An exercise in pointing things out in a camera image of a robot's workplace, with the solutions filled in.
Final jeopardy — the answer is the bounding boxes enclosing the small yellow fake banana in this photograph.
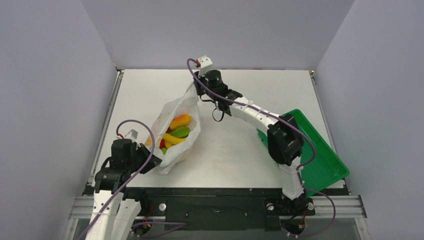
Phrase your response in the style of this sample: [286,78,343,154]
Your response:
[164,141,174,149]

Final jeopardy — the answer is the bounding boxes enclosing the green fake starfruit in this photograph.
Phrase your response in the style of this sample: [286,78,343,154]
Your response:
[169,126,191,138]

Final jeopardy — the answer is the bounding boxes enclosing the white plastic bag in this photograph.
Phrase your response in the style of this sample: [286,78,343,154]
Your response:
[151,83,201,175]

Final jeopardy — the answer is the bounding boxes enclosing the orange yellow fake mango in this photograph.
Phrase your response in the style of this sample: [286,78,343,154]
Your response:
[169,114,192,131]

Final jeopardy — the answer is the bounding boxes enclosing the long yellow fake banana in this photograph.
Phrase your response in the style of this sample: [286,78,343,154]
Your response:
[162,133,186,145]

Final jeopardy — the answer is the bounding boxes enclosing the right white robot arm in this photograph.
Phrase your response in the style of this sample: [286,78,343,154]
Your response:
[193,69,305,214]

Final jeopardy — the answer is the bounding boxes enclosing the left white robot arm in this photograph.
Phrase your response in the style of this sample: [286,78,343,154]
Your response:
[79,138,162,240]

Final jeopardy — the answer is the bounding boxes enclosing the red fake apple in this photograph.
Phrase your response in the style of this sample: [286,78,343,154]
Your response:
[159,139,165,149]

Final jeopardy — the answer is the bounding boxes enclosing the green plastic tray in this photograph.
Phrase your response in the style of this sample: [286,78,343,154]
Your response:
[277,109,350,200]

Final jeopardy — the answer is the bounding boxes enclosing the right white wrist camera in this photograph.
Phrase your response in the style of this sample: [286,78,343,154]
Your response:
[195,55,214,78]

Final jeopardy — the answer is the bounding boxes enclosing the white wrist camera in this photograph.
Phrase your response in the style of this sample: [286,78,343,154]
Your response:
[124,129,138,142]
[195,55,214,78]

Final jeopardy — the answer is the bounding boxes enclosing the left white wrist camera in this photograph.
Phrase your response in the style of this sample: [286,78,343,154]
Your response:
[124,129,138,142]

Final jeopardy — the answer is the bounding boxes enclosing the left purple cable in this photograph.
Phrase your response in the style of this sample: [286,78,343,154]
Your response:
[76,119,156,240]

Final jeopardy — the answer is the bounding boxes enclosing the purple cable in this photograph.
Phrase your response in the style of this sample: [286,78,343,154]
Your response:
[76,119,156,240]
[186,58,336,239]

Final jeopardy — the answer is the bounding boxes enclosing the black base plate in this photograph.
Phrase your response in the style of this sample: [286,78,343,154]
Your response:
[123,187,316,234]

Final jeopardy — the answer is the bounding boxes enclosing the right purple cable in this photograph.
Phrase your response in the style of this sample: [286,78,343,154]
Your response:
[186,58,336,239]

